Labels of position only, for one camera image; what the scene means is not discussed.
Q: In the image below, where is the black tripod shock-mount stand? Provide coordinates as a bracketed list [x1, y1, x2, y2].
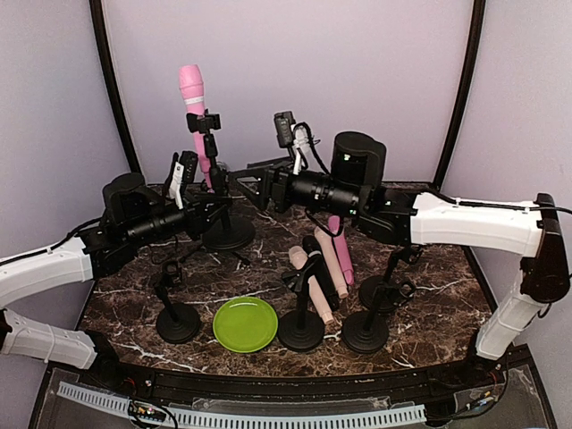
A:
[177, 241, 251, 268]

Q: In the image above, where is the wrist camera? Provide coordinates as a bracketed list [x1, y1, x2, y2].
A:
[163, 151, 198, 209]
[273, 111, 328, 175]

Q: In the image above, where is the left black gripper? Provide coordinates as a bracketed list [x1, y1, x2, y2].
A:
[124, 189, 232, 250]

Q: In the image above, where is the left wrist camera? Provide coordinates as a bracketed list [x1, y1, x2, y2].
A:
[163, 151, 198, 209]

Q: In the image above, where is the black stand for pink microphone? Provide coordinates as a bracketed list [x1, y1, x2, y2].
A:
[186, 112, 256, 252]
[153, 261, 202, 344]

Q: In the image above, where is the black handheld microphone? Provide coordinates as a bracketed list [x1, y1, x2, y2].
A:
[302, 235, 340, 311]

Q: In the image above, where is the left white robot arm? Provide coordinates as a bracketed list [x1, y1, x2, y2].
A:
[1, 151, 231, 390]

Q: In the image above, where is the white slotted cable duct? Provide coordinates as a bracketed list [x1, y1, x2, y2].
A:
[56, 382, 426, 428]

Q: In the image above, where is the black stand for small pale microphone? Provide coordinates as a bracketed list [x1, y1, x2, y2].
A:
[358, 245, 423, 315]

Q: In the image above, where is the green round plate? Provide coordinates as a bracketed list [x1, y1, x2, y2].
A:
[212, 297, 278, 354]

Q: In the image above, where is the black front rail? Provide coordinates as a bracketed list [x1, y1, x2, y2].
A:
[80, 357, 507, 403]

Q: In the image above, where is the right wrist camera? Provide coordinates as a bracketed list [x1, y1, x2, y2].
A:
[273, 111, 328, 175]

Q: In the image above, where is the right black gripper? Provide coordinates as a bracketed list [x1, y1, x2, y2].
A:
[229, 155, 365, 219]

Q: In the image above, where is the large pale pink microphone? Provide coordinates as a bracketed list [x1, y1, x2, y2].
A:
[289, 246, 334, 324]

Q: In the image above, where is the black round-base mic stand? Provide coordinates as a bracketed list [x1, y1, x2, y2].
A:
[277, 256, 324, 352]

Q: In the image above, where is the small pale pink microphone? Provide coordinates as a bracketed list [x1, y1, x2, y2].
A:
[314, 227, 349, 299]

